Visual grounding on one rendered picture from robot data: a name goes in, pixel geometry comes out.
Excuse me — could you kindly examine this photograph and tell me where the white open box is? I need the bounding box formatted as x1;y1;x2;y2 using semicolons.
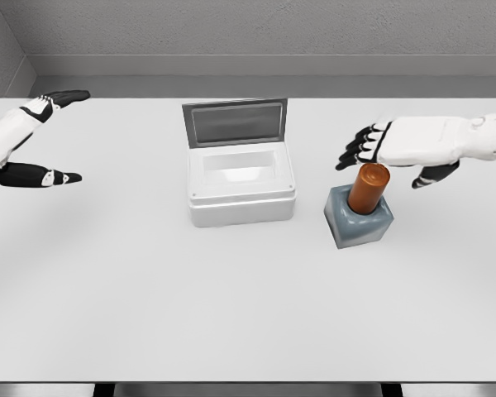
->
187;145;296;228

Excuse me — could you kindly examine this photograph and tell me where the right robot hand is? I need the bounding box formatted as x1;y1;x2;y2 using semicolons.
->
335;116;472;190

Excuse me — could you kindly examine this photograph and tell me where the grey-blue square holder block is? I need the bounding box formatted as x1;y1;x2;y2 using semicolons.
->
323;184;396;250

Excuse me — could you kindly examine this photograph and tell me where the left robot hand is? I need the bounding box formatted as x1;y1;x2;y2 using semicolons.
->
0;89;92;188

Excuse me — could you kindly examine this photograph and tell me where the grey hinged box lid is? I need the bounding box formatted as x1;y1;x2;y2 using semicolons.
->
181;98;289;149

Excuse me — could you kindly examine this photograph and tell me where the orange-brown cylinder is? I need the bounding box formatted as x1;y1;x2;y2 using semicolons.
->
347;162;391;216

